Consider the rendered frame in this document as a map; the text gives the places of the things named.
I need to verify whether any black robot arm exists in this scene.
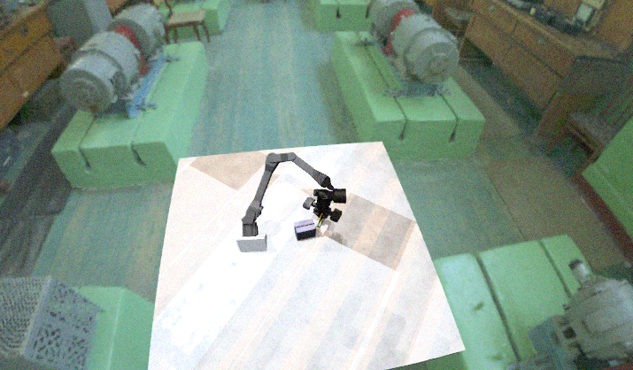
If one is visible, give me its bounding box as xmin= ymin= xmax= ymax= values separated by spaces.
xmin=241 ymin=151 xmax=347 ymax=237

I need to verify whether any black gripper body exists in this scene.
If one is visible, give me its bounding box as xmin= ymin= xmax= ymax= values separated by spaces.
xmin=303 ymin=197 xmax=343 ymax=222

